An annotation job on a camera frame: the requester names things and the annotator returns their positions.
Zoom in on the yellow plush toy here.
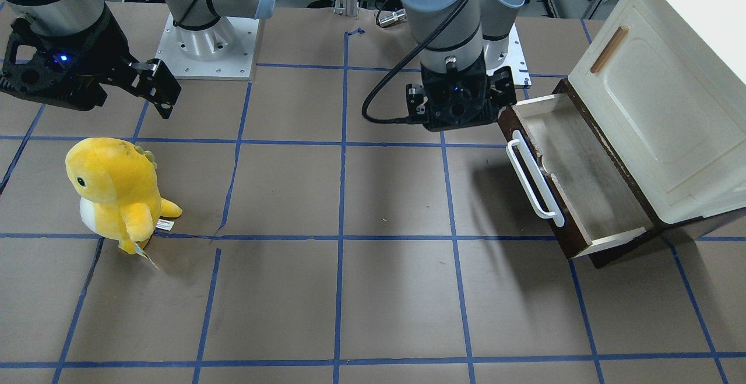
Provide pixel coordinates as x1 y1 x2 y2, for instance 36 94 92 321
65 138 183 260

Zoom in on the white drawer handle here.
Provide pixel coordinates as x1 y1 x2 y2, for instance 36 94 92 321
506 130 565 227

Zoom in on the cream plastic panel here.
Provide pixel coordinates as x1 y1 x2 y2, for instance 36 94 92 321
568 0 745 224

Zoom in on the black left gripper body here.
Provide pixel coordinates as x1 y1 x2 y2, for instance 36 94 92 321
406 57 516 132

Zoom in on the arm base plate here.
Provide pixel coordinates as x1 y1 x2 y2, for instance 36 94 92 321
483 23 532 89
156 15 263 81

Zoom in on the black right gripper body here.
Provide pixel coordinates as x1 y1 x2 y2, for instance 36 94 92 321
1 6 139 111

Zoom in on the dark wooden drawer cabinet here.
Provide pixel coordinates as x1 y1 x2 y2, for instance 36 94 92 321
498 80 717 268

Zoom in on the wooden cabinet door handle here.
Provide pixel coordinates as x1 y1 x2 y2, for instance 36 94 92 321
590 25 629 74

